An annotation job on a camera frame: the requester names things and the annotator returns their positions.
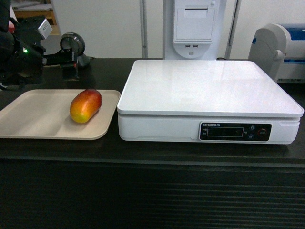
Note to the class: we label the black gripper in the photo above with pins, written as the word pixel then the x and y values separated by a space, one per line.
pixel 30 54

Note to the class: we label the red yellow mango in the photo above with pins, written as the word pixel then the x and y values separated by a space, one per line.
pixel 85 105

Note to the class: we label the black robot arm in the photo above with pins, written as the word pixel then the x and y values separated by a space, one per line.
pixel 8 68

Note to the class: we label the black checkout counter cabinet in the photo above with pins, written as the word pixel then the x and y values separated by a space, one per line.
pixel 114 184

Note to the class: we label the white checkout scale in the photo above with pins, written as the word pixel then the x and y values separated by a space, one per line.
pixel 205 101

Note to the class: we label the black round barcode scanner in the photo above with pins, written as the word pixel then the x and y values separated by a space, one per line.
pixel 74 41

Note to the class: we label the beige plastic tray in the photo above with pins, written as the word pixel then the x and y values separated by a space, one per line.
pixel 44 114

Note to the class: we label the wooden pallet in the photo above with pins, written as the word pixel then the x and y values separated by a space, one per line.
pixel 30 8

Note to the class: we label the white receipt printer kiosk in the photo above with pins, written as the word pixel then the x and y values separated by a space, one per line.
pixel 192 29

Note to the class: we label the grey white label printer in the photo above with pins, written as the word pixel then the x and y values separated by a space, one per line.
pixel 279 50

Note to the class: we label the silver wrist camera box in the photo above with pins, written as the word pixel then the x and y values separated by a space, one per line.
pixel 44 29

